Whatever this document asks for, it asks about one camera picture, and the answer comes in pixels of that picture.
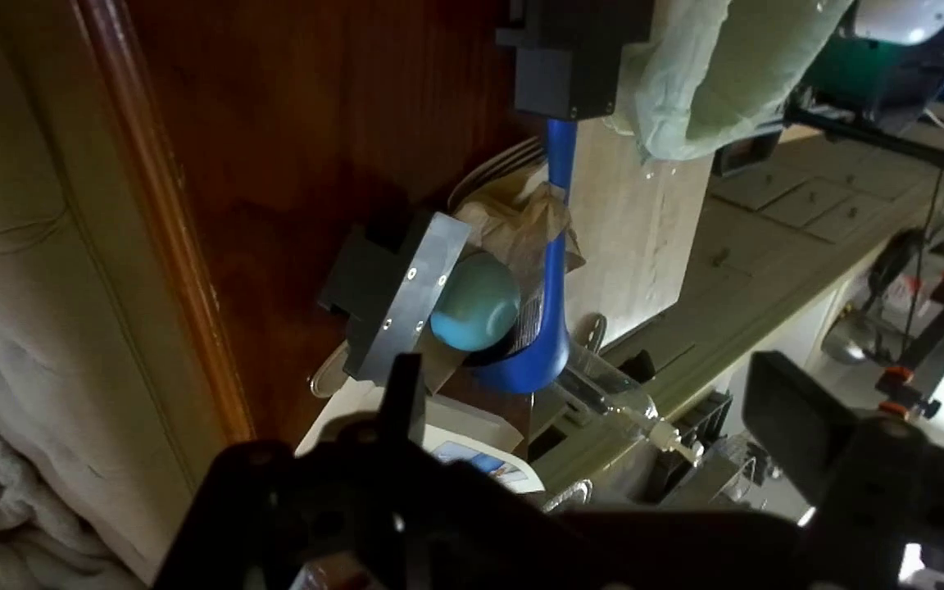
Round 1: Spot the black box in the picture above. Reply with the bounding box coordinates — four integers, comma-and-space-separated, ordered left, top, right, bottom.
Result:
491, 0, 658, 123

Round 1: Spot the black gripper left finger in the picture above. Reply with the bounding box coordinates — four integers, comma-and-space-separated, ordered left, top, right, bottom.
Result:
153, 351, 432, 590

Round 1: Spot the white paper sheet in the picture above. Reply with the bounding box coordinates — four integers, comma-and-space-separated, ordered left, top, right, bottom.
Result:
296, 375, 550, 499

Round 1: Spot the pale crumpled cloth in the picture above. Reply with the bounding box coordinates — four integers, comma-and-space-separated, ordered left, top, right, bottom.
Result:
627, 0, 859, 164

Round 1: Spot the silver grey cushion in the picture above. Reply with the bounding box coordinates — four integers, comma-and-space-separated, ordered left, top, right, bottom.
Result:
0, 363, 141, 590

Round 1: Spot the white flat board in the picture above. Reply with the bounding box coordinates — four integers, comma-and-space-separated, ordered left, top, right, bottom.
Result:
448, 113, 716, 349

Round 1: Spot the brown wooden counter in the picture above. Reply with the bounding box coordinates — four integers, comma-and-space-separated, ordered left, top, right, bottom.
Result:
73, 0, 556, 445

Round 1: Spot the dark green basin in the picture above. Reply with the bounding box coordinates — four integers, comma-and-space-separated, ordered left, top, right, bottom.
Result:
802, 26, 944, 113

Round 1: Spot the black stand bar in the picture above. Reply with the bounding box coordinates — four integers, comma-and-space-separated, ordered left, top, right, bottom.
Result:
786, 102, 944, 183

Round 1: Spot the small black flat item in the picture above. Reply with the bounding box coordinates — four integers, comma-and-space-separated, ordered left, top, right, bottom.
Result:
317, 224, 402, 346

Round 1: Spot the teal ball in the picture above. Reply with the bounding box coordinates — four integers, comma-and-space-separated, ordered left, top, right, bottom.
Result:
425, 248, 528, 359

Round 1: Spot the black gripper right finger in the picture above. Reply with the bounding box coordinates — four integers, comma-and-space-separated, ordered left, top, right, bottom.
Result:
740, 351, 944, 590

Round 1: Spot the silver tape strip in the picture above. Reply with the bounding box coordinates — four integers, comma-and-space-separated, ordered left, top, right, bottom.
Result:
353, 211, 480, 387

